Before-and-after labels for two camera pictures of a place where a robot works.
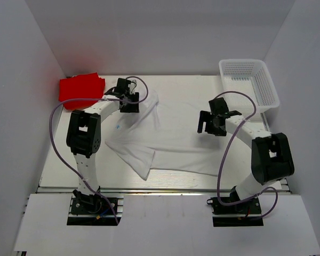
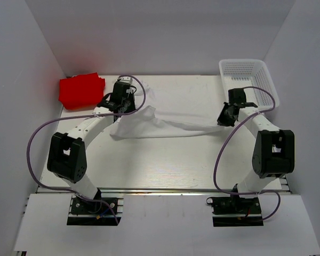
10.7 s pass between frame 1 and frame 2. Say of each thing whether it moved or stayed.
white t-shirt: moved
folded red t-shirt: stayed
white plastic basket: stayed
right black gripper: moved
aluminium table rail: stayed
